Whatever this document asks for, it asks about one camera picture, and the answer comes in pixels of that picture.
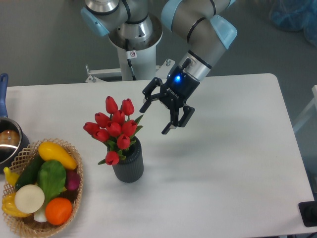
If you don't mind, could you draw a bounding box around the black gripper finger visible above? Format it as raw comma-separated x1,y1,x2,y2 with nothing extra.
161,104,195,135
139,77,163,113

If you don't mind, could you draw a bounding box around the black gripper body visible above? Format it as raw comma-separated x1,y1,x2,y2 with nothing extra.
158,66,200,109

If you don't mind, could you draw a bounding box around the red tulip bouquet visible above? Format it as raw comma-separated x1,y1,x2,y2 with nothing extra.
83,96,143,166

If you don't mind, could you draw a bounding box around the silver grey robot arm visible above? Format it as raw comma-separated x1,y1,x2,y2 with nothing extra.
81,0,237,134

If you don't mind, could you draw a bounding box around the dark grey ribbed vase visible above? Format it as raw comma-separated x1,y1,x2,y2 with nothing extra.
111,136,144,183

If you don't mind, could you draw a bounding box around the yellow squash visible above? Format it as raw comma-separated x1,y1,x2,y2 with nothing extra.
38,141,77,170

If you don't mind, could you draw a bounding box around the purple red onion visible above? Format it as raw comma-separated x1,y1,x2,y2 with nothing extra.
65,170,81,191

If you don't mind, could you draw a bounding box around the blue plastic bag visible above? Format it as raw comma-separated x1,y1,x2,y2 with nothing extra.
269,0,317,46

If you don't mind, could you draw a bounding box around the green lettuce leaf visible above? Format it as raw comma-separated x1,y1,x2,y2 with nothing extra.
37,160,66,205

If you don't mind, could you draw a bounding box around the black device at table edge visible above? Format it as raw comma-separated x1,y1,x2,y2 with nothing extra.
298,201,317,227

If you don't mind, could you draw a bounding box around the green cucumber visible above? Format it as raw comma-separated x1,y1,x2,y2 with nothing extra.
15,154,45,191

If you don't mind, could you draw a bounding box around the orange fruit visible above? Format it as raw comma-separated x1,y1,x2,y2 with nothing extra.
45,197,72,225

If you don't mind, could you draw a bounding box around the white round onion slice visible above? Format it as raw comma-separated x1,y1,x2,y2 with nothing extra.
14,184,45,214

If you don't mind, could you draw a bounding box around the yellow banana tip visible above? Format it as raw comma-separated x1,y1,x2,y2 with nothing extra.
3,167,20,187

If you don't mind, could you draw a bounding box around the yellow bell pepper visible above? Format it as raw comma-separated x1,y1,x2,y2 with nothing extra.
2,192,32,218

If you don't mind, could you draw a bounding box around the woven wicker basket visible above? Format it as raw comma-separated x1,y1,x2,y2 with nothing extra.
0,138,84,238

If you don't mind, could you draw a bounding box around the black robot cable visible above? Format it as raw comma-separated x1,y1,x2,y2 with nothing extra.
124,38,137,81

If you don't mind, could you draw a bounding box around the white frame at right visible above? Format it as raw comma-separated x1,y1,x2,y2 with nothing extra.
293,85,317,133

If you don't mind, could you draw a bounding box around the blue handled saucepan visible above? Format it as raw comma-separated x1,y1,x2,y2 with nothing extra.
0,73,29,174

